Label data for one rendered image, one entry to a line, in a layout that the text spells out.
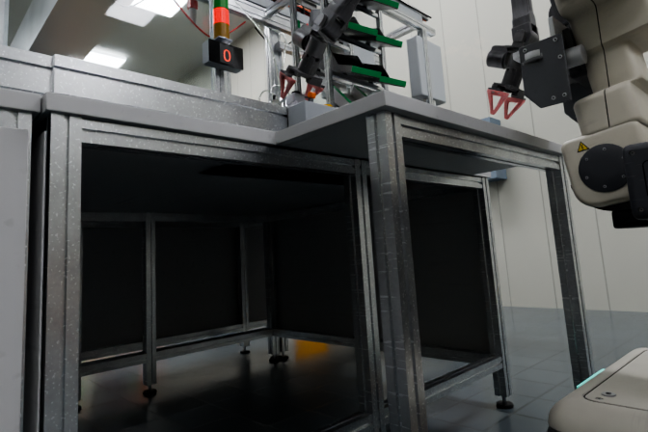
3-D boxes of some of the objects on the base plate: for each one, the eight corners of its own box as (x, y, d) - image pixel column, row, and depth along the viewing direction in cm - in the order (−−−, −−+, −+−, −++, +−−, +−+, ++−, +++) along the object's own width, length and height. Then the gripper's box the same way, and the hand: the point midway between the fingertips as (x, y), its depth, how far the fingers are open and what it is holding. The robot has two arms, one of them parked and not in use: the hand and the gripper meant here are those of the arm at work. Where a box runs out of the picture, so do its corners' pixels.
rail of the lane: (378, 158, 141) (375, 124, 143) (53, 108, 79) (55, 48, 81) (364, 162, 145) (363, 128, 146) (45, 116, 83) (46, 59, 85)
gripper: (301, 53, 133) (282, 101, 138) (335, 64, 143) (315, 109, 148) (289, 44, 137) (270, 93, 143) (323, 56, 147) (304, 100, 153)
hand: (294, 98), depth 145 cm, fingers open, 9 cm apart
